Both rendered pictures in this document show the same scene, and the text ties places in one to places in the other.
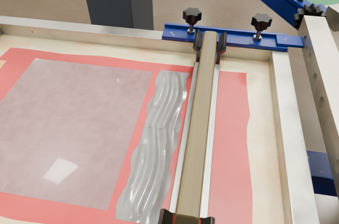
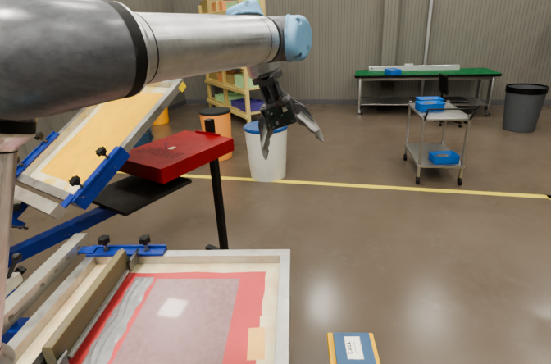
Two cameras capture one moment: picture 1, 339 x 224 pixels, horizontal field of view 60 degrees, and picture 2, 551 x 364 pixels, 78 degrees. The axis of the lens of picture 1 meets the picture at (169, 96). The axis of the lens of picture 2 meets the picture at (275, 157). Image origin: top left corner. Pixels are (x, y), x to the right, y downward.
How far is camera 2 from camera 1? 1.37 m
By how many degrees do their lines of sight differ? 114
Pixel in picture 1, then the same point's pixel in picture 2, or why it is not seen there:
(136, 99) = (131, 336)
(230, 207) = not seen: hidden behind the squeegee
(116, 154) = (151, 300)
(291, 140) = (48, 305)
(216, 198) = not seen: hidden behind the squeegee
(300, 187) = (65, 284)
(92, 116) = (164, 319)
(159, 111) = (117, 325)
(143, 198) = (139, 282)
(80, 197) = (169, 281)
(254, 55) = not seen: outside the picture
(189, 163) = (113, 261)
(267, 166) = (69, 305)
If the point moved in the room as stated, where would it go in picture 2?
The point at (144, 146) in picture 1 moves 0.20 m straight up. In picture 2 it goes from (134, 303) to (120, 252)
